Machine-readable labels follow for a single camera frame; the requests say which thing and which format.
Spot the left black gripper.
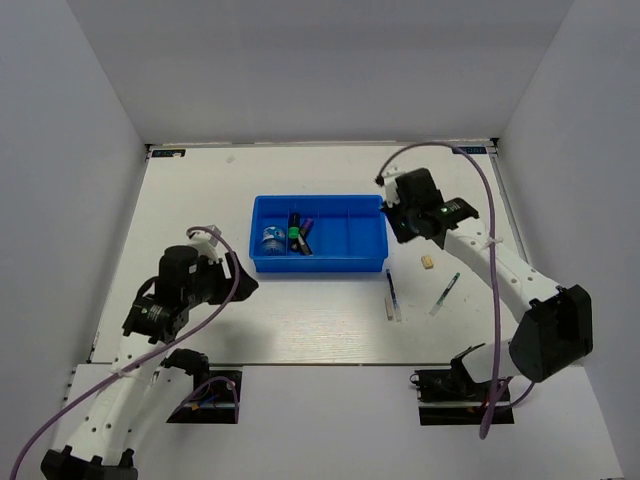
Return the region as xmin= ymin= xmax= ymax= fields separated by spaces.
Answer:
xmin=184 ymin=251 xmax=259 ymax=308

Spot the white eraser stick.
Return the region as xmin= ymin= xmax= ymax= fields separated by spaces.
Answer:
xmin=385 ymin=296 xmax=394 ymax=321

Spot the green white pen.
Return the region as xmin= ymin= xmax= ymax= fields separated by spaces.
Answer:
xmin=429 ymin=272 xmax=460 ymax=316

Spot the purple cap black highlighter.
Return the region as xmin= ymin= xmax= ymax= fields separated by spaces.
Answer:
xmin=299 ymin=218 xmax=314 ymax=239

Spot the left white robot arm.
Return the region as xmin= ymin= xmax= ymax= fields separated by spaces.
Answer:
xmin=41 ymin=243 xmax=258 ymax=479

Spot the aluminium table rail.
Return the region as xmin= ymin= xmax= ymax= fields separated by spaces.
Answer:
xmin=489 ymin=138 xmax=569 ymax=364

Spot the small beige eraser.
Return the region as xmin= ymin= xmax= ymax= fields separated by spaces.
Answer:
xmin=421 ymin=256 xmax=434 ymax=270

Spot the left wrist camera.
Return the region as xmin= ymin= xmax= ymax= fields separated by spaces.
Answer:
xmin=187 ymin=230 xmax=220 ymax=264

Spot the blue divided plastic tray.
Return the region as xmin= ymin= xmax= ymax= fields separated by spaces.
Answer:
xmin=249 ymin=195 xmax=388 ymax=273

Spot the blue pen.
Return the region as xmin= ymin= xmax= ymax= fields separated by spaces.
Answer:
xmin=385 ymin=269 xmax=402 ymax=322

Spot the left corner label sticker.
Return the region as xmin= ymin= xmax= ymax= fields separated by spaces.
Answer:
xmin=151 ymin=149 xmax=186 ymax=158

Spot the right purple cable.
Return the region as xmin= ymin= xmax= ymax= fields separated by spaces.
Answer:
xmin=377 ymin=141 xmax=539 ymax=440

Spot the yellow cap black highlighter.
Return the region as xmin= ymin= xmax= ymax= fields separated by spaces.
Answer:
xmin=291 ymin=236 xmax=313 ymax=256

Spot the green cap black highlighter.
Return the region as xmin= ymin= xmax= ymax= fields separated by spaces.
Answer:
xmin=287 ymin=212 xmax=300 ymax=240

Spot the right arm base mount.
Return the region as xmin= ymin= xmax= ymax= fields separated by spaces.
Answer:
xmin=409 ymin=344 xmax=491 ymax=426

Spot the blue white tape roll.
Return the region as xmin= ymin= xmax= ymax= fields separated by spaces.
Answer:
xmin=261 ymin=225 xmax=287 ymax=256

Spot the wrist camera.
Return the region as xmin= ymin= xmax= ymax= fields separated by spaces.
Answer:
xmin=374 ymin=171 xmax=403 ymax=207
xmin=187 ymin=230 xmax=220 ymax=264

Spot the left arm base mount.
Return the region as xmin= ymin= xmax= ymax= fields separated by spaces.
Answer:
xmin=167 ymin=367 xmax=243 ymax=425

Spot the right corner label sticker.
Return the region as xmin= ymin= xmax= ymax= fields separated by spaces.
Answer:
xmin=451 ymin=146 xmax=487 ymax=155

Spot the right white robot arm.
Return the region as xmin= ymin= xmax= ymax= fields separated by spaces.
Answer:
xmin=378 ymin=168 xmax=593 ymax=399

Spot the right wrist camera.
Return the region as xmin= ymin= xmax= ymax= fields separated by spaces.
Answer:
xmin=374 ymin=171 xmax=403 ymax=207

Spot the corner label sticker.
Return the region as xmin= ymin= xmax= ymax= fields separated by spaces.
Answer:
xmin=451 ymin=146 xmax=487 ymax=155
xmin=151 ymin=149 xmax=186 ymax=158

